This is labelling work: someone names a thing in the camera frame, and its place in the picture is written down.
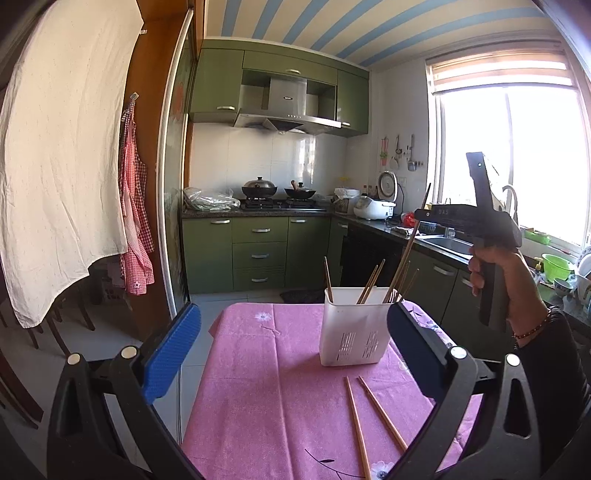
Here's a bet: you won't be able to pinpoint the black built-in appliance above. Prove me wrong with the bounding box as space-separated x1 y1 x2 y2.
339 226 410 297

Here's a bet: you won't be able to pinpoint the plastic bag of greens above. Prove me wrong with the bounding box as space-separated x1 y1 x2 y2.
183 187 241 212

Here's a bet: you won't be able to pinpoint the green plastic basin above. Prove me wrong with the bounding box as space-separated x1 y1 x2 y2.
541 253 578 285

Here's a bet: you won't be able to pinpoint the black wok with wooden handle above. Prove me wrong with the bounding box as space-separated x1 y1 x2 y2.
284 181 318 200

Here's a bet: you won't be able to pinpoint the pink floral tablecloth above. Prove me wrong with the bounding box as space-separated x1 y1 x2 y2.
178 302 485 480

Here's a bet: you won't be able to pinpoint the dark wooden chair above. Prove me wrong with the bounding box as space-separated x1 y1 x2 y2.
44 277 97 359
0 295 45 431

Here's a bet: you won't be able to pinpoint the tall steel faucet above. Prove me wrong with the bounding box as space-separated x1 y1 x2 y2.
501 185 520 216

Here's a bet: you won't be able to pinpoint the steel range hood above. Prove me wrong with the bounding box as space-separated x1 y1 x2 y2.
233 76 342 136

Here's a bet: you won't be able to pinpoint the steel sink basin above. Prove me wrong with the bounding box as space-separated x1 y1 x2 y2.
418 234 474 257

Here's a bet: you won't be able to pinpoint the white dishes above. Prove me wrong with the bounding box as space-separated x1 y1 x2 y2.
575 249 591 306

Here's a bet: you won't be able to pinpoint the black gas stove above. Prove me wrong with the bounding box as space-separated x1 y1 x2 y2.
240 198 327 212

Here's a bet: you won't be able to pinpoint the person's right hand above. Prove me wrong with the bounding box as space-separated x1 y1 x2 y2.
467 244 551 334

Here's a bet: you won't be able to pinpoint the dark floor mat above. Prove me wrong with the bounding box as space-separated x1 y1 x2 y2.
279 290 327 305

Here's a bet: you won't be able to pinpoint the beige window blind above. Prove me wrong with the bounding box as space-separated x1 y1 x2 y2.
427 48 583 96

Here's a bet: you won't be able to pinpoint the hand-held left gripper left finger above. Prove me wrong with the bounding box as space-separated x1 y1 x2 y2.
46 302 206 480

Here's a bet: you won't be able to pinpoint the plastic-covered container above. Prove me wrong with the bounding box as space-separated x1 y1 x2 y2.
333 187 361 214

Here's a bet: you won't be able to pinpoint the white plastic utensil holder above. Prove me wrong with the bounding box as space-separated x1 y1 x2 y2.
320 286 407 367

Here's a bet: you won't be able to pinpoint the black wok with lid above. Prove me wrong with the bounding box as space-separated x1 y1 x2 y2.
241 176 279 200

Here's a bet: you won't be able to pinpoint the red checkered apron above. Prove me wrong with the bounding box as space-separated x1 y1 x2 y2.
117 95 155 296

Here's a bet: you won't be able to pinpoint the printed sliding glass door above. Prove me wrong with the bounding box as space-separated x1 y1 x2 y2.
159 9 195 319

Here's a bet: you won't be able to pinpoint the white rice cooker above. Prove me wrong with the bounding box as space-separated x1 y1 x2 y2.
353 171 399 221

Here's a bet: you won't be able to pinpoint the white hanging sheet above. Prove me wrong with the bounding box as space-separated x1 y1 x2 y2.
0 0 144 329

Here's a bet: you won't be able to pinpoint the person's right forearm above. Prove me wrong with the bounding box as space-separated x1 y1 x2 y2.
510 308 591 480

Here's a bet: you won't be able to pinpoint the narrow green upper cabinet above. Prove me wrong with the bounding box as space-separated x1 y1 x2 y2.
242 50 339 88

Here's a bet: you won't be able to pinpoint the long green base cabinet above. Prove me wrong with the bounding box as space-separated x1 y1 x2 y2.
339 219 514 334

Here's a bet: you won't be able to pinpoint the kitchen window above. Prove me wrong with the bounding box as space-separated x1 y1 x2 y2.
425 48 591 252

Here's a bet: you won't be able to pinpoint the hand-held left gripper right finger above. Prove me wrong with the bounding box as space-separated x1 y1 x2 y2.
383 302 548 480

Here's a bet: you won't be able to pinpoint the green base cabinet with drawers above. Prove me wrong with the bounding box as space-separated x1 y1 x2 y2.
181 216 342 294

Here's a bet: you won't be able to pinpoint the cardboard box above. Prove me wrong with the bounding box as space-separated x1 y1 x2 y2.
99 263 128 306

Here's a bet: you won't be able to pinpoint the beaded bracelet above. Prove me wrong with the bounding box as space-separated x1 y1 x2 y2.
512 307 553 340

